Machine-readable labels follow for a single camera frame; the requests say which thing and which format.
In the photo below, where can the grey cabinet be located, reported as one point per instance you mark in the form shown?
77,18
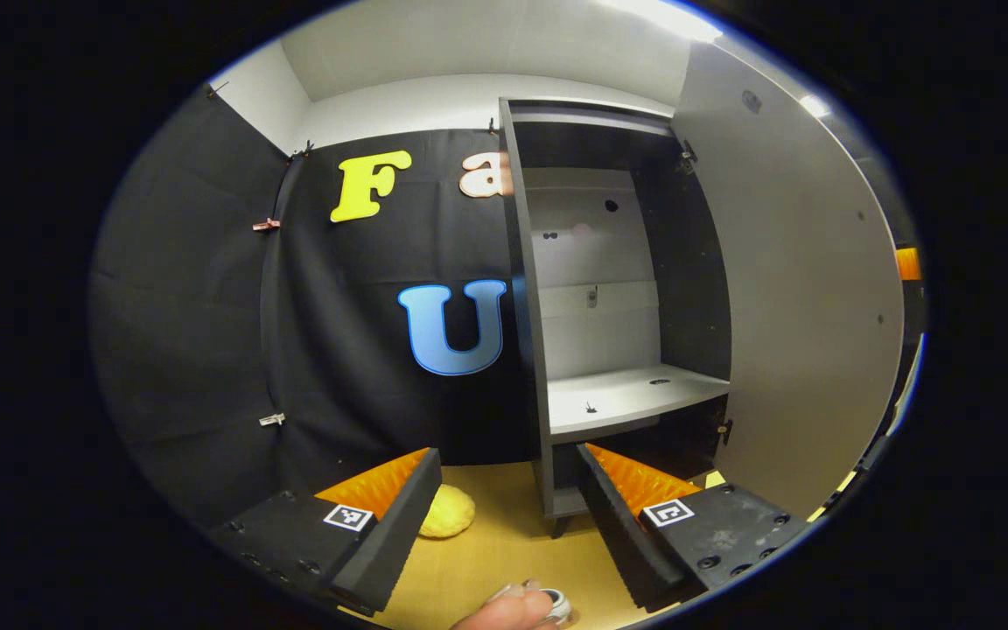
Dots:
532,350

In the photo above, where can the large ceiling light panel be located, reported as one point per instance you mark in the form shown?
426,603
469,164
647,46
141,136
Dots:
661,19

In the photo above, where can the light cabinet door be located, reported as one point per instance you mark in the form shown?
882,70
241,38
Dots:
801,306

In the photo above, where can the metal door hinge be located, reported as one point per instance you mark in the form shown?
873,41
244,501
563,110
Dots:
725,431
688,157

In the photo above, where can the yellow round bun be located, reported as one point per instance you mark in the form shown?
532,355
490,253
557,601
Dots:
447,512

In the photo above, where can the silver clamp clip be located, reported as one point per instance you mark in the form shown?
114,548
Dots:
272,420

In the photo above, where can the red clamp clip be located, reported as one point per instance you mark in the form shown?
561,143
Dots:
266,225

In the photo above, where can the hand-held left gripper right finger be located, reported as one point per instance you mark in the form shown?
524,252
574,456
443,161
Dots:
618,534

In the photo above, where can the grey cabinet shelf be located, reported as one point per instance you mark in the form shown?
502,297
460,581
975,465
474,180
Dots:
626,398

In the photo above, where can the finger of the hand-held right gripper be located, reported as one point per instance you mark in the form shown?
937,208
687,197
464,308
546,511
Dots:
908,264

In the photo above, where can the white bottle green label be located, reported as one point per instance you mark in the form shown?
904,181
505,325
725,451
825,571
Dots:
558,605

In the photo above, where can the small ceiling light panel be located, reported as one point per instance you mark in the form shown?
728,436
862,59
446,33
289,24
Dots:
815,106

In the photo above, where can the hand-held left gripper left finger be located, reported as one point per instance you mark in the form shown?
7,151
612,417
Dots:
395,538

